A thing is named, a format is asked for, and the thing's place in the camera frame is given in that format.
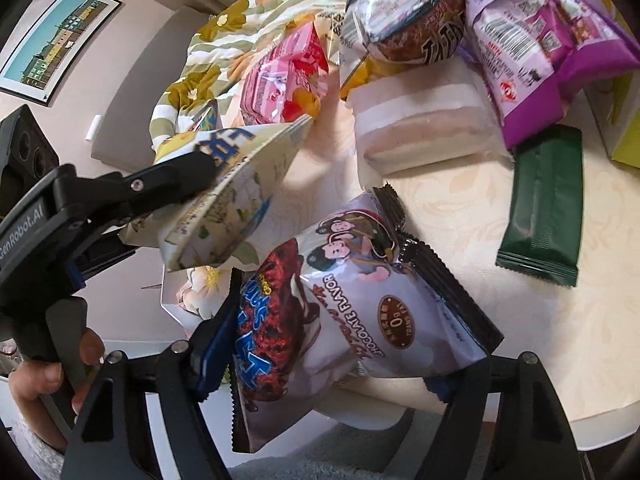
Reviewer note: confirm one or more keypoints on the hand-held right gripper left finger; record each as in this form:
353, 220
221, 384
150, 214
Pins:
215, 357

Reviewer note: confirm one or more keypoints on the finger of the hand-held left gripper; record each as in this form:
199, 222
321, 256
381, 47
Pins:
165, 180
110, 255

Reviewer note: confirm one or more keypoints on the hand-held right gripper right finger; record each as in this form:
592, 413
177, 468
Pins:
440, 390

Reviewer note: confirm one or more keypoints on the white blue printed snack packet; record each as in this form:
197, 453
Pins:
225, 210

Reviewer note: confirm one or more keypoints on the white cartoon chocolate snack packet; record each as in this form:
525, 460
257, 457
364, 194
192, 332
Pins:
350, 300

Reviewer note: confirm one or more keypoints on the dark green snack packet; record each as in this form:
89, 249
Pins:
545, 200

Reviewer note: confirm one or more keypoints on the gold foil snack packet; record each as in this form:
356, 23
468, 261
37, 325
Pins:
357, 77

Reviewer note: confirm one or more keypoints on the yellow-green cardboard box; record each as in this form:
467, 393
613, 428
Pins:
622, 130

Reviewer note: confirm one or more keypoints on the person's left forearm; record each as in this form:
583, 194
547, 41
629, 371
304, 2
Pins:
30, 445

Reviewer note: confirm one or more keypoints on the person's left hand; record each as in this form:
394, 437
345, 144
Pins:
35, 385

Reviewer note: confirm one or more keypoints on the pink snack packet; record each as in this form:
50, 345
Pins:
280, 85

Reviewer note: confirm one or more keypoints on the floral tablecloth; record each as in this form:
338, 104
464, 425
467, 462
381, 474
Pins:
450, 195

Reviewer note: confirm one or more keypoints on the pale pink cake packet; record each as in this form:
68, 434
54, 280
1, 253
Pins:
425, 120

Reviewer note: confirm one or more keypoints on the white chocolate pie packet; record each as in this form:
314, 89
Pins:
400, 10

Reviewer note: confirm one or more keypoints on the framed wall picture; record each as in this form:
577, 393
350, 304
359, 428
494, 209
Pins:
55, 45

